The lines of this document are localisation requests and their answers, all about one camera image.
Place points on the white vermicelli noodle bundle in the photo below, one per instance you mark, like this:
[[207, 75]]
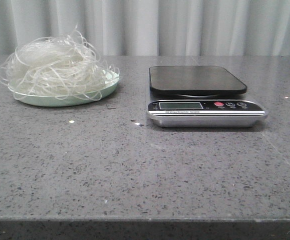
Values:
[[61, 67]]

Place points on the black silver kitchen scale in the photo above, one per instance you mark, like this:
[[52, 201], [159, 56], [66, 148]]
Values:
[[200, 96]]

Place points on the light green plastic plate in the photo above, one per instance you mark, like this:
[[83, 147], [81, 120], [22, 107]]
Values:
[[67, 100]]

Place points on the white pleated curtain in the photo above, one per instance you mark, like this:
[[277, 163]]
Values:
[[154, 27]]

